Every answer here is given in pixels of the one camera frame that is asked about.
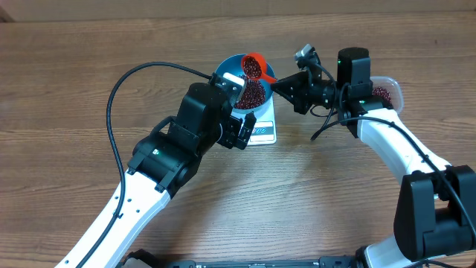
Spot red scoop blue handle tip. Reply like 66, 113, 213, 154
241, 52, 277, 84

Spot red beans in scoop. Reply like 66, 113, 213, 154
243, 57, 262, 79

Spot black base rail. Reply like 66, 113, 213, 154
122, 255, 358, 268

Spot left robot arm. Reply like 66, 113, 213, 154
58, 73, 256, 267

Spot clear plastic container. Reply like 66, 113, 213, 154
370, 76, 405, 114

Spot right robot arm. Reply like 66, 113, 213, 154
271, 45, 475, 267

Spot white digital kitchen scale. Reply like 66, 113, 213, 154
248, 97, 277, 146

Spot blue bowl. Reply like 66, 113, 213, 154
215, 54, 273, 114

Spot red beans in bowl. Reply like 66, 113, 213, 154
234, 74, 266, 109

